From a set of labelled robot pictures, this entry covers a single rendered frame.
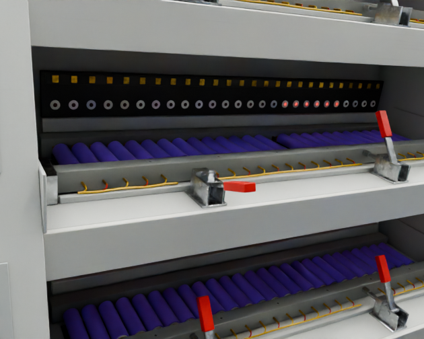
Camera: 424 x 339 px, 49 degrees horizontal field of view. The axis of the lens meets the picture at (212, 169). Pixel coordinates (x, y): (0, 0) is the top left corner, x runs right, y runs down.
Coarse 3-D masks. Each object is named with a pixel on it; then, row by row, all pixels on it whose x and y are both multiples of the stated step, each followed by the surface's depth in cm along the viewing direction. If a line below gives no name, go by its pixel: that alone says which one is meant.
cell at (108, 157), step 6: (96, 144) 52; (102, 144) 52; (90, 150) 52; (96, 150) 51; (102, 150) 50; (108, 150) 51; (96, 156) 50; (102, 156) 49; (108, 156) 49; (114, 156) 49
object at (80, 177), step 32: (128, 160) 47; (160, 160) 48; (192, 160) 49; (224, 160) 51; (256, 160) 53; (288, 160) 56; (320, 160) 59; (352, 160) 60; (64, 192) 43; (96, 192) 43
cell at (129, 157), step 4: (108, 144) 54; (112, 144) 53; (116, 144) 53; (120, 144) 53; (108, 148) 53; (112, 148) 52; (116, 148) 52; (120, 148) 52; (124, 148) 52; (112, 152) 52; (116, 152) 51; (120, 152) 51; (124, 152) 50; (128, 152) 51; (116, 156) 51; (120, 156) 50; (124, 156) 50; (128, 156) 49; (132, 156) 50; (120, 160) 50
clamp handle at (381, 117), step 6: (378, 114) 59; (384, 114) 59; (378, 120) 59; (384, 120) 59; (384, 126) 58; (384, 132) 58; (390, 132) 59; (384, 138) 58; (390, 138) 59; (390, 144) 58; (390, 150) 58; (390, 156) 58; (396, 162) 58
